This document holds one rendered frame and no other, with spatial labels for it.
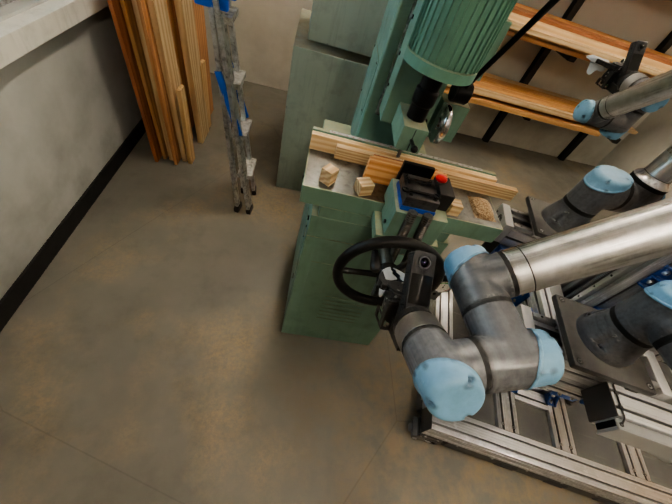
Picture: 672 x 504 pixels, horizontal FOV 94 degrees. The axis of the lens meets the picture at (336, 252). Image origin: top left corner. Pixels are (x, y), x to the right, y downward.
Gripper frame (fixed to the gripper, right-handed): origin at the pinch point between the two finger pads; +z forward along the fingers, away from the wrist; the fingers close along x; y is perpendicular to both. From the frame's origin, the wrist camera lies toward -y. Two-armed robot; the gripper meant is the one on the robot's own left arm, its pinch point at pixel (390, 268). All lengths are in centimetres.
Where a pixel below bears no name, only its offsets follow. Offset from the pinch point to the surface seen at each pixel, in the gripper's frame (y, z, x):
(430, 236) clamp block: -6.1, 12.8, 12.5
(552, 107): -94, 224, 180
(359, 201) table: -9.5, 21.8, -6.4
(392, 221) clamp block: -8.1, 11.6, 1.0
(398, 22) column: -56, 35, -6
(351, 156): -20.1, 33.6, -9.8
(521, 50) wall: -136, 249, 147
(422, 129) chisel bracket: -31.2, 23.0, 5.3
